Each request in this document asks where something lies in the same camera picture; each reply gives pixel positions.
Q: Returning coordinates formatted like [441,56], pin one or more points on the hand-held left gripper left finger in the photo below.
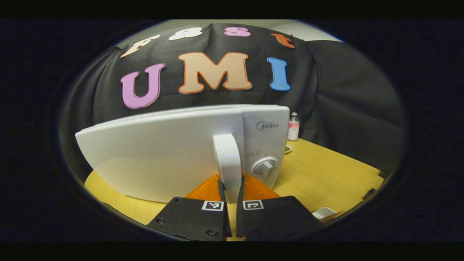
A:
[192,221]

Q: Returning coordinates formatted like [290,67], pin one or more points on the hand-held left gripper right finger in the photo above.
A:
[275,217]

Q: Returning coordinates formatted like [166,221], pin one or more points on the white microwave oven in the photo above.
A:
[159,159]

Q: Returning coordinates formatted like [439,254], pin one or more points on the white food dish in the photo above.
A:
[323,212]

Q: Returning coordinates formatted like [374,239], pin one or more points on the white divided seasoning tray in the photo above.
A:
[288,149]

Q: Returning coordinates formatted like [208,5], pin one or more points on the small pink label bottle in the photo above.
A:
[293,128]

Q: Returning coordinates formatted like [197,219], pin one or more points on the black backdrop cloth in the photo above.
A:
[344,87]

